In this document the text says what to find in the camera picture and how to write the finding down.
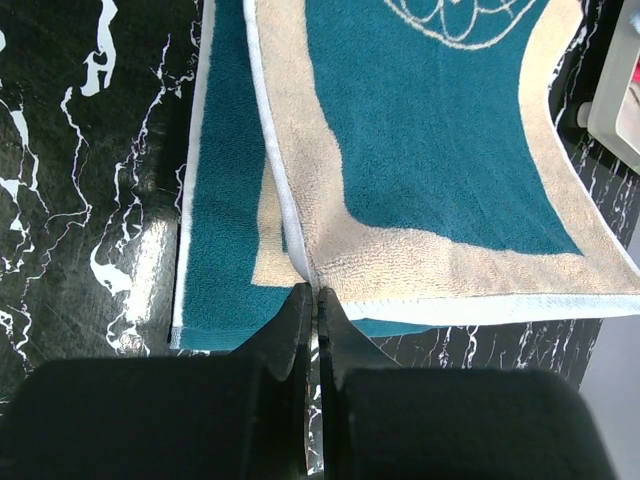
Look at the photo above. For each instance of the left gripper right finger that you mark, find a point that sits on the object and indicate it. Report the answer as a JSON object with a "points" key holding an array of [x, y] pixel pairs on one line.
{"points": [[385, 421]]}

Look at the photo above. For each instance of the pink folded towel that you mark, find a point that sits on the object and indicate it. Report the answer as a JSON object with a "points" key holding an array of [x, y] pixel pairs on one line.
{"points": [[633, 88]]}

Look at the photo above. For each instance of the white plastic tray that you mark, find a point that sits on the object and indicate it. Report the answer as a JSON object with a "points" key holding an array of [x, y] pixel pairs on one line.
{"points": [[613, 120]]}

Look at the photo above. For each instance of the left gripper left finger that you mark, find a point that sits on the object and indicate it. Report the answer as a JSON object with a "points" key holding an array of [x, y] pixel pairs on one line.
{"points": [[234, 416]]}

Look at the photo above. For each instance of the black marble pattern mat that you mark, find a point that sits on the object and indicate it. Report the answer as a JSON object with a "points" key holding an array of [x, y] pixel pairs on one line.
{"points": [[96, 109]]}

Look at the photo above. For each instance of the teal beige bordered towel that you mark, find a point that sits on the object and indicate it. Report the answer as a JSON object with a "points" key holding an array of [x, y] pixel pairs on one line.
{"points": [[400, 153]]}

